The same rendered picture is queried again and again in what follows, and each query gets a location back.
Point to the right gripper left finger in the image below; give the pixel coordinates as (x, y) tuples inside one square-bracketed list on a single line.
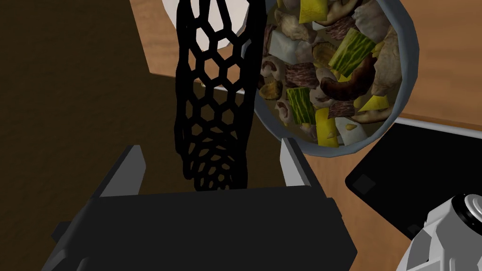
[(126, 173)]

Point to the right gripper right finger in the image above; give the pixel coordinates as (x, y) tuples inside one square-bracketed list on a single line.
[(295, 169)]

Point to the black honeycomb mesh holder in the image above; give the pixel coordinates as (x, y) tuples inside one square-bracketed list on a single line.
[(188, 94)]

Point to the black flat book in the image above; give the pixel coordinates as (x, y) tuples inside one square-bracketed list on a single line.
[(414, 173)]

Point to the grey bowl of mixed food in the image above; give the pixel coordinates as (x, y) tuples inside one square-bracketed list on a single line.
[(339, 56)]

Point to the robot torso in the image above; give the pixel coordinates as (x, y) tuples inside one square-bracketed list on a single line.
[(437, 241)]

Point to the white plate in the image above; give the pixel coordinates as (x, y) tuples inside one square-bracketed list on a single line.
[(236, 19)]

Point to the brown wooden table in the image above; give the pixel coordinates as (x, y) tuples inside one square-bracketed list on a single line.
[(444, 56)]

